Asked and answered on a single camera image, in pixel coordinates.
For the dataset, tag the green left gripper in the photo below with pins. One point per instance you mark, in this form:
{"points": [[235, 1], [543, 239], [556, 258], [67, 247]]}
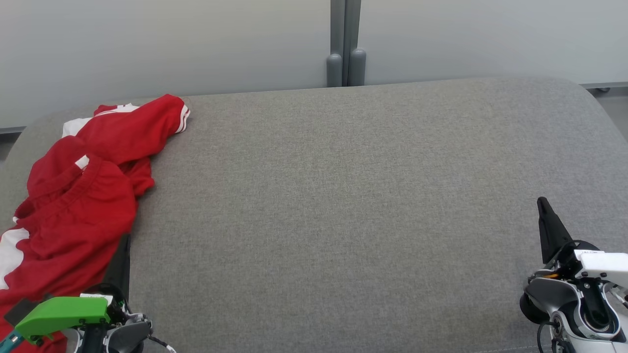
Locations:
{"points": [[64, 314]]}

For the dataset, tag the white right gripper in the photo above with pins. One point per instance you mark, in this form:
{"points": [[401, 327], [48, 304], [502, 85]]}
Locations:
{"points": [[606, 267]]}

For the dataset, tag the red shorts with white stripes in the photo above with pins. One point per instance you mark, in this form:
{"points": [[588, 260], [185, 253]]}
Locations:
{"points": [[73, 220]]}

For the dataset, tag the red shirt with white collar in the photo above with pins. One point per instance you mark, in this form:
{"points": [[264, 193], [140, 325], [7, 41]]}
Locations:
{"points": [[132, 132]]}

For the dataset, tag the small dark partition caster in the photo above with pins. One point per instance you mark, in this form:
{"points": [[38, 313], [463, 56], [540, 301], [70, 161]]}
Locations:
{"points": [[603, 90]]}

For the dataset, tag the grey rounded partition foot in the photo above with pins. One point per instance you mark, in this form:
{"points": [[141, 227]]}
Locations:
{"points": [[334, 71], [357, 68]]}

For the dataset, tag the teal left camera connector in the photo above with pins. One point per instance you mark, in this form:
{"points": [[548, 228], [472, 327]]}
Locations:
{"points": [[9, 340]]}

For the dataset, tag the grey partition base rail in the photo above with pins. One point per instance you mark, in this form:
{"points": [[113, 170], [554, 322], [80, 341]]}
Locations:
{"points": [[11, 130], [606, 85]]}

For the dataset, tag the grey vertical partition post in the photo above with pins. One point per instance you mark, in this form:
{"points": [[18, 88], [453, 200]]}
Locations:
{"points": [[346, 29]]}

